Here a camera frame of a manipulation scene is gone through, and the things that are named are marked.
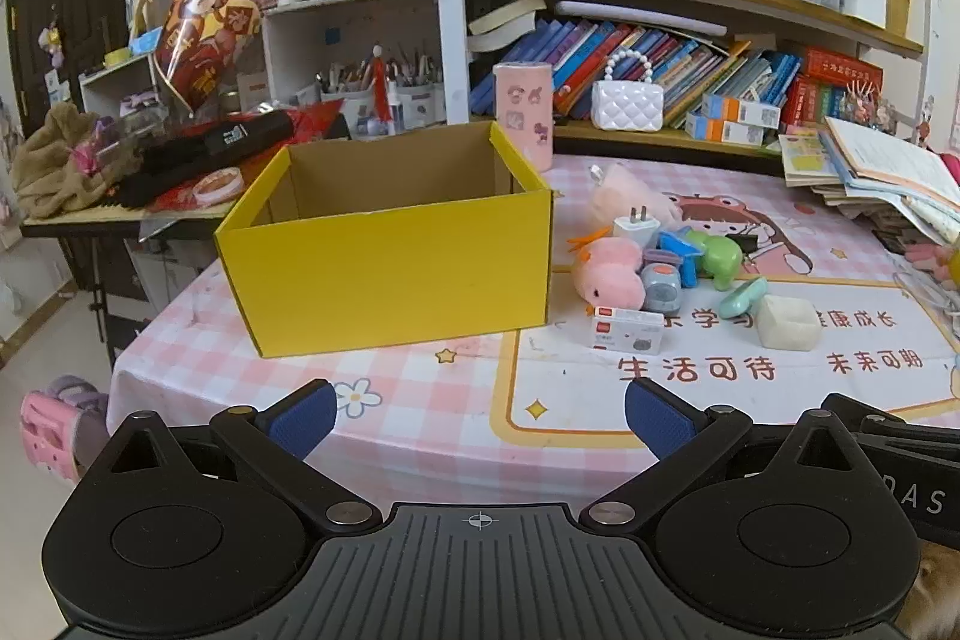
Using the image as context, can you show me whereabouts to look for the black side table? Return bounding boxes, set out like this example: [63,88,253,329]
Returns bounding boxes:
[19,197,233,371]

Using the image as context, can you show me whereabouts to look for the pink axolotl plush toy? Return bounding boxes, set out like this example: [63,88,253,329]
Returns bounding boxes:
[568,227,647,311]

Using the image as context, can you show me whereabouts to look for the brown plush cloth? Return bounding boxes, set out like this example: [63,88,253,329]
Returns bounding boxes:
[13,104,125,220]

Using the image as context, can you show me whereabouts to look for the white charger plug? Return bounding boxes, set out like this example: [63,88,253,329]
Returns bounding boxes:
[613,206,661,251]

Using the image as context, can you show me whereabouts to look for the yellow cardboard box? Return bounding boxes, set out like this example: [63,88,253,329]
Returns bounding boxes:
[214,120,556,360]

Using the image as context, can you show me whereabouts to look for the teal plastic clip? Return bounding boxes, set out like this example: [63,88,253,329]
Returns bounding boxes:
[720,276,770,320]

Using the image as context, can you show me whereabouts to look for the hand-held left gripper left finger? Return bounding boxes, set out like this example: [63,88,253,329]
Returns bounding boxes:
[103,377,383,534]

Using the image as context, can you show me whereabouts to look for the orange white small box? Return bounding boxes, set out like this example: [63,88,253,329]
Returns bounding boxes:
[703,94,782,127]
[685,113,766,146]

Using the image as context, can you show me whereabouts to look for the pink fluffy plush ball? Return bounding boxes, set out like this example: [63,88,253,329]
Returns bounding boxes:
[587,162,683,229]

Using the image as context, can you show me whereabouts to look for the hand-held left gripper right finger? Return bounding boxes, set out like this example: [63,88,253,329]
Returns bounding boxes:
[577,376,872,531]

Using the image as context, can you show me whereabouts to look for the pink cartoon box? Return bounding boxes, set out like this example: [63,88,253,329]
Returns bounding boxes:
[493,61,554,175]

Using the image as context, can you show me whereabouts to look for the red white figurine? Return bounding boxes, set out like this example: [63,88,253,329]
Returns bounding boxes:
[371,44,395,124]

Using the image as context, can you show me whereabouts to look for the purple grey toy car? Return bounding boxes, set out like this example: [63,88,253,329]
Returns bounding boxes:
[641,261,683,311]

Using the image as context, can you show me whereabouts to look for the red foil figure decoration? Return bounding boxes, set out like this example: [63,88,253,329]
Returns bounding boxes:
[154,0,260,112]

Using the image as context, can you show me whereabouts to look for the white quilted pearl handbag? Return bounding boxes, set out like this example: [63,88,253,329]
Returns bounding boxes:
[591,47,665,133]

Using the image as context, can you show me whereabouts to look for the white shelf unit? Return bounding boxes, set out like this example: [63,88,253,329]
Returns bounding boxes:
[79,0,451,124]

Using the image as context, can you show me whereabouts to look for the small blue charger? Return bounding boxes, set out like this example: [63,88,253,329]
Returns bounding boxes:
[658,231,704,289]

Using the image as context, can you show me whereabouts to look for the pink tape roll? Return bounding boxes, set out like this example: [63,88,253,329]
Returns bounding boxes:
[191,166,245,200]

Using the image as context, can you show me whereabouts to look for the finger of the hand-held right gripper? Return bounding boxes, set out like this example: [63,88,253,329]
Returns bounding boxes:
[823,392,960,443]

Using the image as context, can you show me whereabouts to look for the small doll figurines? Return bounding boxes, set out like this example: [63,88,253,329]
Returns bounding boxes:
[844,81,897,127]

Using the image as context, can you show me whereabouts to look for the pink purple shoe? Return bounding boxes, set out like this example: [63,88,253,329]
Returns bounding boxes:
[19,374,110,483]

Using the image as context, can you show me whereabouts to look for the small white box red label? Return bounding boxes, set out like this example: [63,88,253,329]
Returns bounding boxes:
[592,306,666,354]

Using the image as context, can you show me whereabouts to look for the row of blue books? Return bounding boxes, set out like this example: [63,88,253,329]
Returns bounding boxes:
[551,17,803,127]

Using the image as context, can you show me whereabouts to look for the black umbrella pouch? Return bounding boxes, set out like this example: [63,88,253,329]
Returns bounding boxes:
[116,110,297,210]

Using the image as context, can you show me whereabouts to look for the white square block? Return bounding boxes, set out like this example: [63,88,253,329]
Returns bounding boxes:
[756,295,822,352]

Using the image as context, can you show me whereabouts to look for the beige thick book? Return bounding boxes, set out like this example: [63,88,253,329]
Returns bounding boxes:
[466,0,548,52]

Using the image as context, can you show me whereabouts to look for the pile of open books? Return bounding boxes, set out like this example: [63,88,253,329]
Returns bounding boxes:
[778,115,960,251]

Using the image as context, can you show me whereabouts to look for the thick red books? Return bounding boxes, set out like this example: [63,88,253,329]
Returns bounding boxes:
[784,47,882,131]

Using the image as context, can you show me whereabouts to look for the white pen holder with pens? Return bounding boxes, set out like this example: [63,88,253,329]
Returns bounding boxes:
[319,59,376,139]
[390,47,445,129]

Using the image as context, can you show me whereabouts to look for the wooden bookshelf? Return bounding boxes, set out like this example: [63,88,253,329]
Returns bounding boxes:
[431,0,931,161]

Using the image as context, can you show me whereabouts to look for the green toy with blue cap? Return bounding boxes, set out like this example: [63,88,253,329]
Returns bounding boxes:
[686,230,743,292]

